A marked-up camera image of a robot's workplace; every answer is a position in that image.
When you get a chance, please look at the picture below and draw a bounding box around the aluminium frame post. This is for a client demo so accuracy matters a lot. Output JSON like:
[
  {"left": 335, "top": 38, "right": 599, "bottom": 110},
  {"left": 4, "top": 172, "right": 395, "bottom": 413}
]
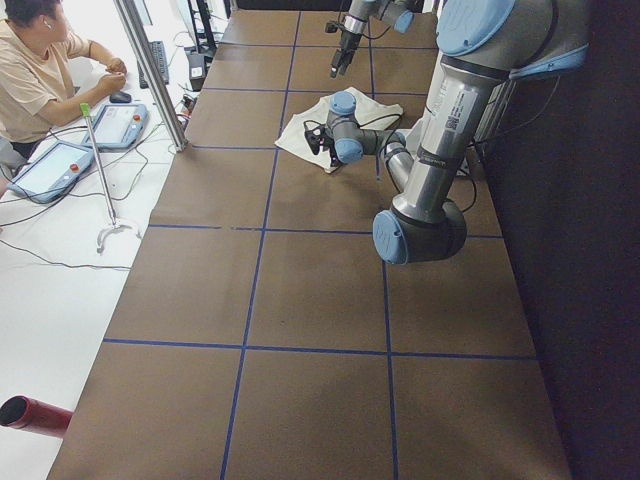
[{"left": 114, "top": 0, "right": 188, "bottom": 152}]

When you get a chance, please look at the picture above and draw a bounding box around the far blue teach pendant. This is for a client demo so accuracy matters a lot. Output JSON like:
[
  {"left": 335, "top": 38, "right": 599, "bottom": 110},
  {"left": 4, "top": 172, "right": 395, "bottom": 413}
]
[{"left": 91, "top": 103, "right": 148, "bottom": 151}]

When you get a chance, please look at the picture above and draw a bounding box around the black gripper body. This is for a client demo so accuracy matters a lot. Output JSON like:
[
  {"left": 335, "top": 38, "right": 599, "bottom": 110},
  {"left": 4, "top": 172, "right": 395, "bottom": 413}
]
[
  {"left": 339, "top": 29, "right": 362, "bottom": 54},
  {"left": 321, "top": 136, "right": 338, "bottom": 159}
]

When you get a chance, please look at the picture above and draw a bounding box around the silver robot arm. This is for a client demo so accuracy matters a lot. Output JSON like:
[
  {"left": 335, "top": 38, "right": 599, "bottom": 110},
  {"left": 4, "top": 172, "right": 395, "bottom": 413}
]
[
  {"left": 325, "top": 0, "right": 414, "bottom": 78},
  {"left": 305, "top": 0, "right": 592, "bottom": 264}
]

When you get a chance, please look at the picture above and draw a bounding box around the red cylinder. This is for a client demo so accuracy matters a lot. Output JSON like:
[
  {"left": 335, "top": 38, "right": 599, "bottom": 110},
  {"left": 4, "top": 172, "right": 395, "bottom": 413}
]
[{"left": 1, "top": 395, "right": 74, "bottom": 438}]

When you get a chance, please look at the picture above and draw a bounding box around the person in beige shirt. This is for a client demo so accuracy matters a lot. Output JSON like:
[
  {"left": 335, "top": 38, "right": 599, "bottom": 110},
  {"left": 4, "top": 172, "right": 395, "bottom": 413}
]
[{"left": 1, "top": 1, "right": 127, "bottom": 159}]

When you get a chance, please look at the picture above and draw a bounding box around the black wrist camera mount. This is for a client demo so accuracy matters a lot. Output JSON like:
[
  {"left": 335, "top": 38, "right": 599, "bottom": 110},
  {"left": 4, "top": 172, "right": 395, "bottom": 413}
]
[
  {"left": 324, "top": 21, "right": 342, "bottom": 33},
  {"left": 303, "top": 120, "right": 326, "bottom": 155}
]

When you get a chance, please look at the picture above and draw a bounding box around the black keyboard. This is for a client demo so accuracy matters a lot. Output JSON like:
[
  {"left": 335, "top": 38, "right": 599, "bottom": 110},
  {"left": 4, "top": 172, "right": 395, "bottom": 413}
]
[{"left": 137, "top": 40, "right": 170, "bottom": 89}]

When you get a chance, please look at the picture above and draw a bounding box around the black computer mouse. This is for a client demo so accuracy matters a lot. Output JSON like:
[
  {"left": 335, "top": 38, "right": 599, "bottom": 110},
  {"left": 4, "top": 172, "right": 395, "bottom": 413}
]
[{"left": 109, "top": 91, "right": 132, "bottom": 104}]

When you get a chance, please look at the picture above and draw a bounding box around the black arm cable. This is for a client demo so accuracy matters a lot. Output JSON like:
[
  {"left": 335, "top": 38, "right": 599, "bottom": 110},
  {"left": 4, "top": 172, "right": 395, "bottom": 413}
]
[
  {"left": 337, "top": 0, "right": 396, "bottom": 41},
  {"left": 302, "top": 112, "right": 476, "bottom": 214}
]

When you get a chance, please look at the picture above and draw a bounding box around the blue teach pendant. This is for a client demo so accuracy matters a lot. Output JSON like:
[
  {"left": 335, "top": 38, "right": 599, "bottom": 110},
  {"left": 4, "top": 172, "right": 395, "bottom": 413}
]
[
  {"left": 8, "top": 141, "right": 94, "bottom": 204},
  {"left": 91, "top": 103, "right": 148, "bottom": 151}
]

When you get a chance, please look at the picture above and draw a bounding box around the near blue teach pendant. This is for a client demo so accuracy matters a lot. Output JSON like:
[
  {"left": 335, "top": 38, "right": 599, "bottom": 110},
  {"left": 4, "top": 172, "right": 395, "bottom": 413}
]
[{"left": 8, "top": 141, "right": 94, "bottom": 204}]

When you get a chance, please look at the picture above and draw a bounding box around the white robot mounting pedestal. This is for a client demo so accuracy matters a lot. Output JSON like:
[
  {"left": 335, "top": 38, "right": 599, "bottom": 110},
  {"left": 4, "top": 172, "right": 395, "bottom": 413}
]
[{"left": 400, "top": 107, "right": 475, "bottom": 174}]

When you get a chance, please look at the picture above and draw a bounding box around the cream long-sleeve cat shirt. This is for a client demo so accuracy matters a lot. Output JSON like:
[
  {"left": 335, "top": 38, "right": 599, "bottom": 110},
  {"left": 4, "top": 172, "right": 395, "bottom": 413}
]
[{"left": 275, "top": 87, "right": 404, "bottom": 173}]

